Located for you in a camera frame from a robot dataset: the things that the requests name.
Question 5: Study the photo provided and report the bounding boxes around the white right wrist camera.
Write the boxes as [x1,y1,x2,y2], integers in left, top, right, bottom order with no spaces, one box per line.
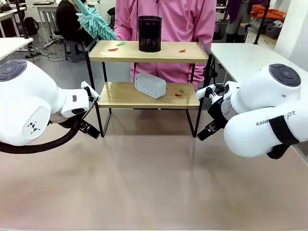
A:
[195,84,217,99]

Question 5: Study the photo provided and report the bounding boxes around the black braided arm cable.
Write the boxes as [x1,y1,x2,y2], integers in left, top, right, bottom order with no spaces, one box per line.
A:
[0,117,80,154]

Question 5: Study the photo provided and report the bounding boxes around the grey storage crate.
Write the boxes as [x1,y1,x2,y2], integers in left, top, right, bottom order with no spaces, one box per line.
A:
[264,23,282,39]

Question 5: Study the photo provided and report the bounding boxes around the black strap on arm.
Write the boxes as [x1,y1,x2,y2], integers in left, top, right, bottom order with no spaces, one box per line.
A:
[266,115,300,160]

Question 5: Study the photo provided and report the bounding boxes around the black metal pole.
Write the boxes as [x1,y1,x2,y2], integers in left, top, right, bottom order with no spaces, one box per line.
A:
[15,0,31,39]
[253,0,270,45]

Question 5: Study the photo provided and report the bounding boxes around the person in purple top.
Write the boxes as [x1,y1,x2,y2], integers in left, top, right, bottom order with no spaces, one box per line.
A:
[225,0,268,43]

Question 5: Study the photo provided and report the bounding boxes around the teal chenille duster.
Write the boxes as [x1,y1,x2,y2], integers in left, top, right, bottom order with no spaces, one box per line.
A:
[71,0,118,41]

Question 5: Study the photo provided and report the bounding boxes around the person in pink hoodie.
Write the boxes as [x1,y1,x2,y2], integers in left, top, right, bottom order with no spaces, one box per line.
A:
[113,0,217,91]

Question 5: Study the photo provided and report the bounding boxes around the grey stool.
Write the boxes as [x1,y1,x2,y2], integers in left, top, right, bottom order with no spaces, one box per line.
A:
[63,39,86,64]

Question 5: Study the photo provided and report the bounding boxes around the wooden shelf black metal frame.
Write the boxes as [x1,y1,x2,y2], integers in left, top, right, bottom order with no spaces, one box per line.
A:
[84,37,215,139]

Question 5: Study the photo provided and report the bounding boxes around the seated person in black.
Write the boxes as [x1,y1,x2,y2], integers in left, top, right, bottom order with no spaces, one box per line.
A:
[55,0,97,43]

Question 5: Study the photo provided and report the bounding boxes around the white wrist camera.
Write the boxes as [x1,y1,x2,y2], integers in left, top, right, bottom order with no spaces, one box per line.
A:
[195,84,217,99]
[80,81,101,103]

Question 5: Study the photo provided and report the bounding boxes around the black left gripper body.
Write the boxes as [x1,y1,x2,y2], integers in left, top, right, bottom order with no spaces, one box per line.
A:
[63,114,88,129]

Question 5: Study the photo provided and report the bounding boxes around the grey rectangular clock box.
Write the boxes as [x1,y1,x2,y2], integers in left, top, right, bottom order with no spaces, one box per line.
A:
[134,72,167,100]

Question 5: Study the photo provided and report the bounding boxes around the black bag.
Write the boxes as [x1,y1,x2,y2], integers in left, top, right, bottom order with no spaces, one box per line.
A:
[107,6,116,24]

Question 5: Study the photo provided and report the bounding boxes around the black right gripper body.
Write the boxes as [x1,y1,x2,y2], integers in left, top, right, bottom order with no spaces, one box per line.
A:
[207,96,229,128]

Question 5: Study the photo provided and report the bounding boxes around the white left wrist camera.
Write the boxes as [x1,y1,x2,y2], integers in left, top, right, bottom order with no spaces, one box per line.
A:
[80,81,101,103]

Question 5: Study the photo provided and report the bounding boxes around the large white rounded table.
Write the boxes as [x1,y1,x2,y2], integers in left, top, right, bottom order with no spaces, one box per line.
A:
[210,42,277,84]

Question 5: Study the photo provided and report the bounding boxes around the black mesh pen holder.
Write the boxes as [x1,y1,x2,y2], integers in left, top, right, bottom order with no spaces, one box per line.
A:
[138,15,162,53]

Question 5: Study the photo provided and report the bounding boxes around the black backpack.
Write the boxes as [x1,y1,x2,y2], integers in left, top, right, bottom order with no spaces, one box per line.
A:
[24,16,40,36]

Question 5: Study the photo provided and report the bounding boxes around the grey background desk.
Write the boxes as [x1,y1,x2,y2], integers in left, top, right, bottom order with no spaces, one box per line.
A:
[32,1,60,47]

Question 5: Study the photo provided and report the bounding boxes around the thin black camera cable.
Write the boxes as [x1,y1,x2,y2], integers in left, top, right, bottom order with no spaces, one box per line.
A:
[82,96,101,120]

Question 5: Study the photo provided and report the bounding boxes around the orange cloth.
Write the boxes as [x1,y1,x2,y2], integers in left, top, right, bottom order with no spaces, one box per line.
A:
[250,4,287,22]

